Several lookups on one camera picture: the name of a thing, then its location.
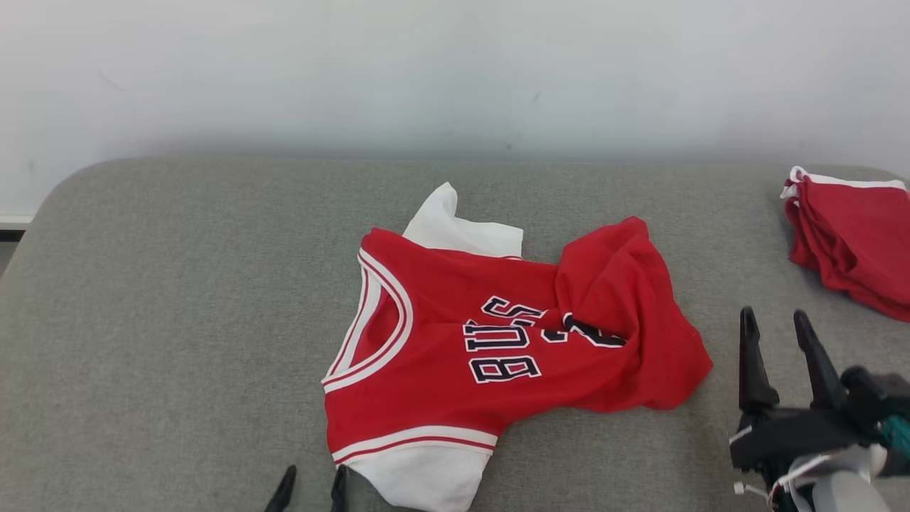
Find red Bulls basketball jersey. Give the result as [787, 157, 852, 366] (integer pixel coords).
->
[321, 182, 714, 512]

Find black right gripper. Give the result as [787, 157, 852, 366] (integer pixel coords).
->
[729, 306, 882, 471]

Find teal cable connector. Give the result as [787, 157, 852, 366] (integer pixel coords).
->
[879, 415, 910, 460]

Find red shorts with white stripe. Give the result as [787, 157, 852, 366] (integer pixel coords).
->
[780, 166, 910, 323]

